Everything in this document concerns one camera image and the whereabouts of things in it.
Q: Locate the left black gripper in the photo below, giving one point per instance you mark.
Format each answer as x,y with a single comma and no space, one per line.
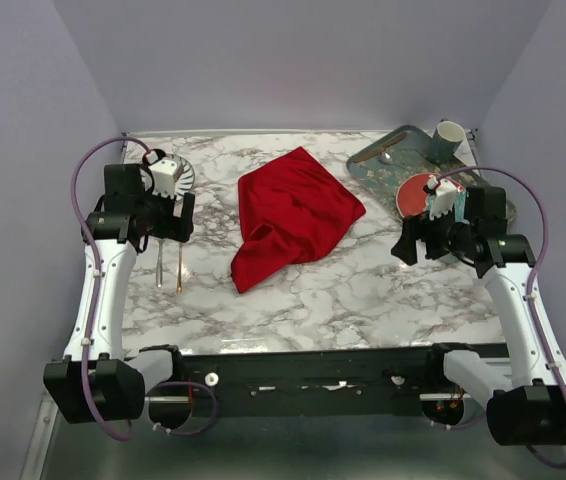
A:
174,227

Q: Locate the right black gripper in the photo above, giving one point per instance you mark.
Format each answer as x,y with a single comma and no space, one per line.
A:
414,228

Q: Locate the red cloth napkin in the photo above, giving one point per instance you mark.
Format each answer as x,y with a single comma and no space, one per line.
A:
292,210

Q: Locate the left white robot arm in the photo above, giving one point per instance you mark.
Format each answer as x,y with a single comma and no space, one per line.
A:
95,378

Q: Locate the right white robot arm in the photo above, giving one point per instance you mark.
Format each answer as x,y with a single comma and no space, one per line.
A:
528,406

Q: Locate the gold spoon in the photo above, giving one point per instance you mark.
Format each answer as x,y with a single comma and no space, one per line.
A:
179,286

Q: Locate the silver fork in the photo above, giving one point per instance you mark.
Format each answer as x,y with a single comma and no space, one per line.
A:
159,266

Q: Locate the red blue patterned plate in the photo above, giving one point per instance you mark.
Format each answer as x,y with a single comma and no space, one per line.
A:
410,196

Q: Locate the striped white saucer plate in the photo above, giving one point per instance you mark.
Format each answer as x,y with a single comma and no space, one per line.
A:
184,177

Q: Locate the green floral tray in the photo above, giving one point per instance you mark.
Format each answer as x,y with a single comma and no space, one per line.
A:
409,159

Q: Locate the silver spoon on tray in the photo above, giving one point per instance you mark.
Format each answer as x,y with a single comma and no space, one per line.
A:
384,158

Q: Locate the dark green white cup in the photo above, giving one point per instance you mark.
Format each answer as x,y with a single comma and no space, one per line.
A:
446,139

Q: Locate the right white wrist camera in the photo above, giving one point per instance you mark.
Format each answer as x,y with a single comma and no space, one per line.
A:
443,197

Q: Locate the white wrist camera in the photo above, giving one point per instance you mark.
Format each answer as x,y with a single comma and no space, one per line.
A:
443,197
165,170

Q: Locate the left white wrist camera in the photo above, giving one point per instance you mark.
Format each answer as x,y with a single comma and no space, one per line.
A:
165,170

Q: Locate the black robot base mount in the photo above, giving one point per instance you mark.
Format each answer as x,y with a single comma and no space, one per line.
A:
403,381

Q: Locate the aluminium rail frame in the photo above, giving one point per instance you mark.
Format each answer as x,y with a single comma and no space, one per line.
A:
40,440

